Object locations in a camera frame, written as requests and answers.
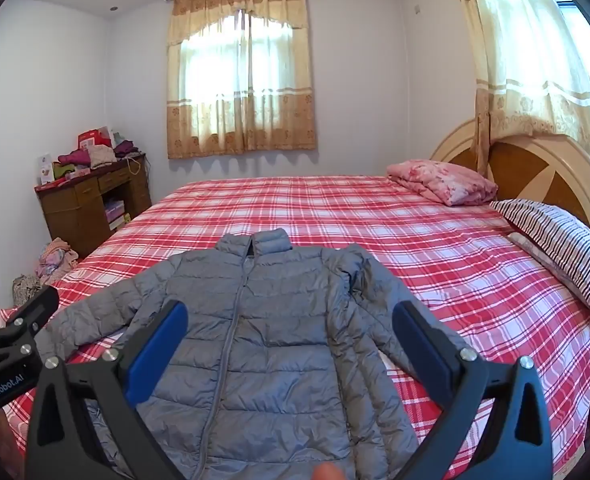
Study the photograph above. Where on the white printed card box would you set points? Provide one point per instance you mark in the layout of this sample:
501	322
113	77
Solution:
45	167

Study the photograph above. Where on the striped pillow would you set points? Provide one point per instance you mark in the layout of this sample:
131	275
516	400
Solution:
560	240

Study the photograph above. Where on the beige patterned side curtain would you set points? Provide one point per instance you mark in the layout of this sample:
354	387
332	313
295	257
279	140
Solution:
530	60

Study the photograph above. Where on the folded magenta clothes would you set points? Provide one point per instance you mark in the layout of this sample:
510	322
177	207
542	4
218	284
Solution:
74	157

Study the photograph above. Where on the person's right hand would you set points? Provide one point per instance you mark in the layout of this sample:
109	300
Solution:
329	472

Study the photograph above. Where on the bed with red plaid sheet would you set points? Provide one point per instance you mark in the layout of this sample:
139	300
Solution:
425	270

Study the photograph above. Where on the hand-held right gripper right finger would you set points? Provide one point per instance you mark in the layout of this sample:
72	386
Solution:
420	347

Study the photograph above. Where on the pink floral pillow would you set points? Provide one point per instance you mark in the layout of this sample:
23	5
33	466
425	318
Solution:
442	180

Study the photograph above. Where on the grey puffer jacket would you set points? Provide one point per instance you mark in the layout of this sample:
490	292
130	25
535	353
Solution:
255	340

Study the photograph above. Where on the red and white box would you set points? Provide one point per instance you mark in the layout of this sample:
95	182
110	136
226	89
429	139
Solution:
92	138

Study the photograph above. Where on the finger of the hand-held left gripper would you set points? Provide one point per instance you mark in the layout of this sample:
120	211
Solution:
35	307

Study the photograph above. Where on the beige patterned window curtain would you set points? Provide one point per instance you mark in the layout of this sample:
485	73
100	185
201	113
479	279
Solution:
240	85

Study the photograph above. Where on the folded beige clothes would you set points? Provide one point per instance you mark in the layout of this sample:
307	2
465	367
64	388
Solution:
102	156

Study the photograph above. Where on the wooden bed headboard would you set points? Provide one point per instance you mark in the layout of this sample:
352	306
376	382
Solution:
535	170

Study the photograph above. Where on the pile of pastel clothes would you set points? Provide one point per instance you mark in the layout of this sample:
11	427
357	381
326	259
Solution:
55	260

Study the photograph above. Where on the brown wooden desk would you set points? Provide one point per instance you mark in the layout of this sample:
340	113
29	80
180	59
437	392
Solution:
75	210

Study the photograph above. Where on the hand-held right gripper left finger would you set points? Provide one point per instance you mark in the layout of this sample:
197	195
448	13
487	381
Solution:
156	347

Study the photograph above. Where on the folded purple clothes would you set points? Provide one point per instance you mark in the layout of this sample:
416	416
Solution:
126	149

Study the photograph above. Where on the patterned fabric bag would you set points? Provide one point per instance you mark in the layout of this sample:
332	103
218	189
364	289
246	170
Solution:
26	289

